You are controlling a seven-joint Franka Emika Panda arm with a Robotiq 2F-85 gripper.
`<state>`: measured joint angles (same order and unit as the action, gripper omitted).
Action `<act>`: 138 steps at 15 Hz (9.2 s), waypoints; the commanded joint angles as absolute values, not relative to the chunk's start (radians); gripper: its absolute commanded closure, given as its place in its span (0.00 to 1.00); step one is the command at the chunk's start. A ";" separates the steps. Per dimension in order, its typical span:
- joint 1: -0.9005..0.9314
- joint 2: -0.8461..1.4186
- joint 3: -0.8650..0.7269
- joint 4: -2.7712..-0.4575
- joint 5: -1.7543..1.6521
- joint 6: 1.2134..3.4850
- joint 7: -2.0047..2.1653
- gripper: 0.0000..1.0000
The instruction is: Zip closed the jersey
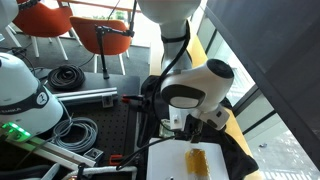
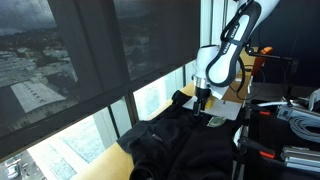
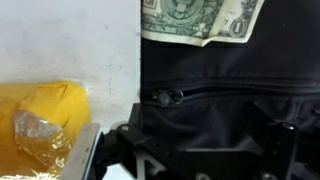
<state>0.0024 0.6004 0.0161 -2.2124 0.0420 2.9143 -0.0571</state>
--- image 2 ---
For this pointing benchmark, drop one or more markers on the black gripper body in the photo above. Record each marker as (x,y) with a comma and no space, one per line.
(202,94)

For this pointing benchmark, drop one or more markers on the black zip-up fleece jacket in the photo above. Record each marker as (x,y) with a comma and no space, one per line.
(186,146)

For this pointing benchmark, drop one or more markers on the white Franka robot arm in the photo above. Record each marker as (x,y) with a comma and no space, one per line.
(221,63)

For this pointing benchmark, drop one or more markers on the white paper sheet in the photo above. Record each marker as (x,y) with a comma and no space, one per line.
(228,111)

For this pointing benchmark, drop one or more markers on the black orange bar clamp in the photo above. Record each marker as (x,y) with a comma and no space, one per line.
(264,113)
(263,149)

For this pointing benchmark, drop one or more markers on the white wrapped tube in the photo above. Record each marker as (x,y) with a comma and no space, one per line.
(271,103)

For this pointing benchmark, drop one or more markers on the dark mesh roller blind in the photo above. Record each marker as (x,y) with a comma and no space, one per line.
(26,50)
(156,33)

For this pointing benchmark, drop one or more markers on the small grey box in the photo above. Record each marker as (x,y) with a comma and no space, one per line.
(283,113)

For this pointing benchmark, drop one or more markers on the aluminium extrusion bar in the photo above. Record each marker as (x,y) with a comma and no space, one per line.
(300,151)
(301,165)

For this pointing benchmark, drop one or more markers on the white rounded object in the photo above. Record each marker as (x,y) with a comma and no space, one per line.
(314,100)

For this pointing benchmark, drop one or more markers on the black camera stand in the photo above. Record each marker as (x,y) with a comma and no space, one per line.
(283,58)

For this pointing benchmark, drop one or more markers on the white mounting rail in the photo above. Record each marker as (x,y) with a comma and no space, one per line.
(305,112)

